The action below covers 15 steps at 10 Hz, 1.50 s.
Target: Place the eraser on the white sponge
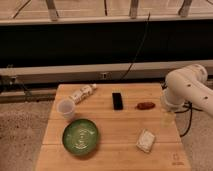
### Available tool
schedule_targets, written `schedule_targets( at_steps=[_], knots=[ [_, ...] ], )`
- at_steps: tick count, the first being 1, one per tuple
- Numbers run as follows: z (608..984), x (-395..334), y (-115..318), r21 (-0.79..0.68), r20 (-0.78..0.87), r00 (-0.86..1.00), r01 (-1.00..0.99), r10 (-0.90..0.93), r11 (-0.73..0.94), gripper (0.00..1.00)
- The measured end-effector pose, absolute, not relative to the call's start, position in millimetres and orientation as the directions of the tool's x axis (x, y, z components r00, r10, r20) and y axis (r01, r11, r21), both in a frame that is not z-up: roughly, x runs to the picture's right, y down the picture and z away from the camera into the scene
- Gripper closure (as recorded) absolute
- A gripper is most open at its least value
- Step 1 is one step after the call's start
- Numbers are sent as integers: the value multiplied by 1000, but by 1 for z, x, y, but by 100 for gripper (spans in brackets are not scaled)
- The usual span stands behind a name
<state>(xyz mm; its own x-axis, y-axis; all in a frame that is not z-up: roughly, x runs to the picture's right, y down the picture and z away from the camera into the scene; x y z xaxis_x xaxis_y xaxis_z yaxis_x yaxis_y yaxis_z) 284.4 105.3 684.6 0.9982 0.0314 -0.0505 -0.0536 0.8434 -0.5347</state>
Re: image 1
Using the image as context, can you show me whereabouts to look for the black cable by robot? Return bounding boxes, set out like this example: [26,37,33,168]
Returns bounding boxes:
[174,101,202,138]

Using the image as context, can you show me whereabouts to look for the reddish brown sausage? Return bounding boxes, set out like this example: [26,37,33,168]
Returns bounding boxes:
[136,102,155,110]

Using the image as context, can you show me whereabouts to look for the green bowl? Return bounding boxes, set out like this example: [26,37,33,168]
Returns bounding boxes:
[62,119,99,156]

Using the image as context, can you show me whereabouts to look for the metal rail frame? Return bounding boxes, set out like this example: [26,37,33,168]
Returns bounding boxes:
[0,60,213,84]

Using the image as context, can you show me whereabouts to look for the small white bottle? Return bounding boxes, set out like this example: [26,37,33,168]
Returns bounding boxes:
[70,84,97,104]

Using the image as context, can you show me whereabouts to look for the clear plastic cup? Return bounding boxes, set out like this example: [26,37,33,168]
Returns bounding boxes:
[56,99,75,120]

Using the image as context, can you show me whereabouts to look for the black hanging cable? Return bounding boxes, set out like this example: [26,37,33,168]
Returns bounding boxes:
[119,12,152,82]

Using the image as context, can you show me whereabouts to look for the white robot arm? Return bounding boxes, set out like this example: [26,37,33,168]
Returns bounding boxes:
[160,64,213,126]

